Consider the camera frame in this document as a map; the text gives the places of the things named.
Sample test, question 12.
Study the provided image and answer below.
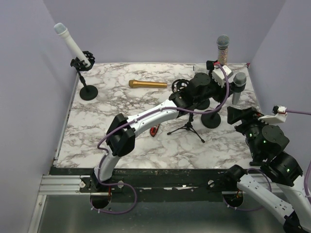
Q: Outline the glitter microphone silver head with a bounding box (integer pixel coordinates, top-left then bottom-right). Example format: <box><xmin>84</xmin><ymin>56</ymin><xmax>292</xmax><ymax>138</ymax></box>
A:
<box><xmin>216</xmin><ymin>34</ymin><xmax>230</xmax><ymax>66</ymax></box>

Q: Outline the gold microphone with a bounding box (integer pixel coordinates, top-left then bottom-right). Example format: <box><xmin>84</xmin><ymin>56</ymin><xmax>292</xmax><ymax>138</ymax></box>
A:
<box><xmin>128</xmin><ymin>80</ymin><xmax>167</xmax><ymax>88</ymax></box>

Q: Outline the grey microphone silver head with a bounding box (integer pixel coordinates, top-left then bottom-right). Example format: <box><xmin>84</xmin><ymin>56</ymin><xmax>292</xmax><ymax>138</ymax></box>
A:
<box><xmin>232</xmin><ymin>72</ymin><xmax>247</xmax><ymax>105</ymax></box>

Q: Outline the black round-base clip stand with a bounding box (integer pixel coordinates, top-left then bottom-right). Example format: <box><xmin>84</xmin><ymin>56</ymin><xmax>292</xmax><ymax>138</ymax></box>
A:
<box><xmin>193</xmin><ymin>60</ymin><xmax>218</xmax><ymax>110</ymax></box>

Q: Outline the white microphone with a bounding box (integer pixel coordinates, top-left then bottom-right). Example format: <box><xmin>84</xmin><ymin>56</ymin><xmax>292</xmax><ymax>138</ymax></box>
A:
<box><xmin>54</xmin><ymin>23</ymin><xmax>91</xmax><ymax>67</ymax></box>

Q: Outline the clear plastic organizer box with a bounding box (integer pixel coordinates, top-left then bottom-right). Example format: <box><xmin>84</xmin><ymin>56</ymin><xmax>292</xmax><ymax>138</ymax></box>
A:
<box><xmin>192</xmin><ymin>64</ymin><xmax>208</xmax><ymax>74</ymax></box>

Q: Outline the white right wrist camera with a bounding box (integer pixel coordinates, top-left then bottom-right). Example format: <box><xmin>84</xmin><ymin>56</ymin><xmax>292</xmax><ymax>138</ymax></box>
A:
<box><xmin>258</xmin><ymin>105</ymin><xmax>288</xmax><ymax>124</ymax></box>

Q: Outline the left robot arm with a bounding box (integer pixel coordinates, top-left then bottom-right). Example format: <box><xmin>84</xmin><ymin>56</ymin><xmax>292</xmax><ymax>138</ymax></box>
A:
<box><xmin>91</xmin><ymin>69</ymin><xmax>233</xmax><ymax>192</ymax></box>

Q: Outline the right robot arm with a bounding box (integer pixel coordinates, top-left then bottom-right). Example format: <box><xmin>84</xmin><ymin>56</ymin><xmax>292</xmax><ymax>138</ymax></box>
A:
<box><xmin>223</xmin><ymin>106</ymin><xmax>311</xmax><ymax>233</ymax></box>

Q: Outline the black tripod shock-mount stand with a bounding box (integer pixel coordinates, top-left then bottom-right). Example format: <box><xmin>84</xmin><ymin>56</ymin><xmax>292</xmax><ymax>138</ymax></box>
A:
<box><xmin>167</xmin><ymin>79</ymin><xmax>205</xmax><ymax>143</ymax></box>

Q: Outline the aluminium extrusion rail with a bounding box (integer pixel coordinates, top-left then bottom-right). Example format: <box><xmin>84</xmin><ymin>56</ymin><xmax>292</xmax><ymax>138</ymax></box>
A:
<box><xmin>38</xmin><ymin>175</ymin><xmax>85</xmax><ymax>195</ymax></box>

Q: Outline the red black utility knife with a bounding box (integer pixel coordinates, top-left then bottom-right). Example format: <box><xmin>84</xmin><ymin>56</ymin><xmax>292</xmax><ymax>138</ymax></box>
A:
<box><xmin>149</xmin><ymin>124</ymin><xmax>160</xmax><ymax>137</ymax></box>

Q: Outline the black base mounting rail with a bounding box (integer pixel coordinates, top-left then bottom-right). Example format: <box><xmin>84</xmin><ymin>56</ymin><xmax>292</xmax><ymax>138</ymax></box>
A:
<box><xmin>50</xmin><ymin>165</ymin><xmax>247</xmax><ymax>202</ymax></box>

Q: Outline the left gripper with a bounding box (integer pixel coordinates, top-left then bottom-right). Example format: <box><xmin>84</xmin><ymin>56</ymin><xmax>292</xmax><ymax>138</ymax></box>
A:
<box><xmin>193</xmin><ymin>71</ymin><xmax>233</xmax><ymax>104</ymax></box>

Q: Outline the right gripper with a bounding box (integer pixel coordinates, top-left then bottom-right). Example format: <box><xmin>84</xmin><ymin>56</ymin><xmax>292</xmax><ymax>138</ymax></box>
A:
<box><xmin>227</xmin><ymin>105</ymin><xmax>273</xmax><ymax>158</ymax></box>

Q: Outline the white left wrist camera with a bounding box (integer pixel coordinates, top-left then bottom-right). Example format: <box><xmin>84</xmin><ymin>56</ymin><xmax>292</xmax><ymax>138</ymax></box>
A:
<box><xmin>212</xmin><ymin>65</ymin><xmax>233</xmax><ymax>87</ymax></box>

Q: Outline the black shock-mount stand left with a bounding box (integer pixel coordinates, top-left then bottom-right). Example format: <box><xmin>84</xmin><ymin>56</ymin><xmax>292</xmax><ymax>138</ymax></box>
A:
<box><xmin>70</xmin><ymin>50</ymin><xmax>99</xmax><ymax>100</ymax></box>

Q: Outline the black hex key tool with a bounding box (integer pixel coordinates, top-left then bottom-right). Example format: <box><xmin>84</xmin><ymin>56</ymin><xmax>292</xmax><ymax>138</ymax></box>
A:
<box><xmin>249</xmin><ymin>159</ymin><xmax>265</xmax><ymax>166</ymax></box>

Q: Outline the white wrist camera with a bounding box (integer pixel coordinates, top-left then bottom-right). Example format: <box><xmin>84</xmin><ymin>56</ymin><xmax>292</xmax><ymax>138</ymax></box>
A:
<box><xmin>258</xmin><ymin>105</ymin><xmax>288</xmax><ymax>124</ymax></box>
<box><xmin>212</xmin><ymin>65</ymin><xmax>233</xmax><ymax>87</ymax></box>

